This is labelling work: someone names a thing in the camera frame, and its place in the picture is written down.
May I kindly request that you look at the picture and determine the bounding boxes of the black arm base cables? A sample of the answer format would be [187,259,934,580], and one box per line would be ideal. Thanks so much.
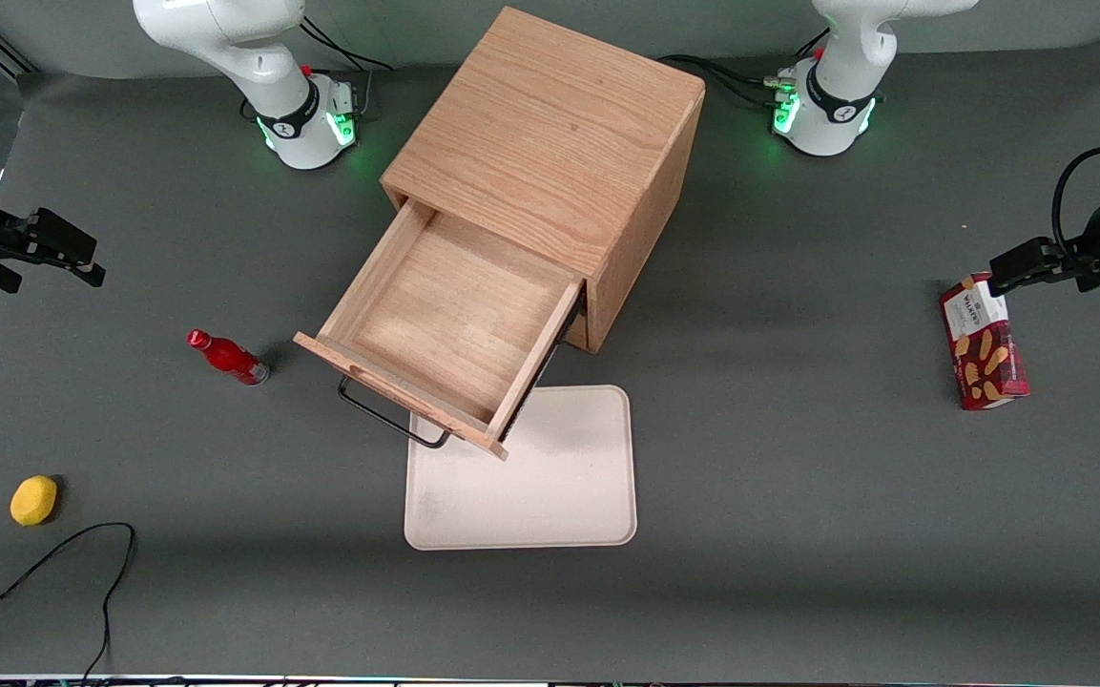
[300,14,394,120]
[659,54,803,111]

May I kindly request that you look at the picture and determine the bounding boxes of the black right arm base cables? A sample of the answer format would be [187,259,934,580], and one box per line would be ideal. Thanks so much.
[300,14,394,120]

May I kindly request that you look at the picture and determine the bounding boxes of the black metal drawer handle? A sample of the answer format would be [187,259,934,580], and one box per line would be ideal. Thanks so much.
[337,375,456,450]

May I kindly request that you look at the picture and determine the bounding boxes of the dark aluminium frame rail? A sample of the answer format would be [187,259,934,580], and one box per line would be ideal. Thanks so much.
[0,29,40,77]

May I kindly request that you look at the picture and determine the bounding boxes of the red bottle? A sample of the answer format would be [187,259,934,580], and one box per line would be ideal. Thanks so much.
[186,328,271,386]

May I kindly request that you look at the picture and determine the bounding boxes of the yellow lemon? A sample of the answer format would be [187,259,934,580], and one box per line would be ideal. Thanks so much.
[10,475,59,528]

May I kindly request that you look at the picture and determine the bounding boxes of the black left arm base cables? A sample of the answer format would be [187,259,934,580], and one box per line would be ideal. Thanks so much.
[659,54,803,111]

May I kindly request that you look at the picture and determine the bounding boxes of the red cookie box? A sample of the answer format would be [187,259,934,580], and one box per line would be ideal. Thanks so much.
[939,272,1030,411]

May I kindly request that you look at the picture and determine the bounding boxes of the oak wooden drawer cabinet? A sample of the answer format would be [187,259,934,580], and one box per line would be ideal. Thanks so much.
[380,5,709,356]

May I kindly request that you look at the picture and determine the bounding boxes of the thin black table cable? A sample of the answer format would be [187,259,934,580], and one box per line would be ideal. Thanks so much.
[0,522,137,683]

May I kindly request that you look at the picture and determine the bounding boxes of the beige rectangular tray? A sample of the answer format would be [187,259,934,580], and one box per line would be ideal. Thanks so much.
[404,385,638,552]

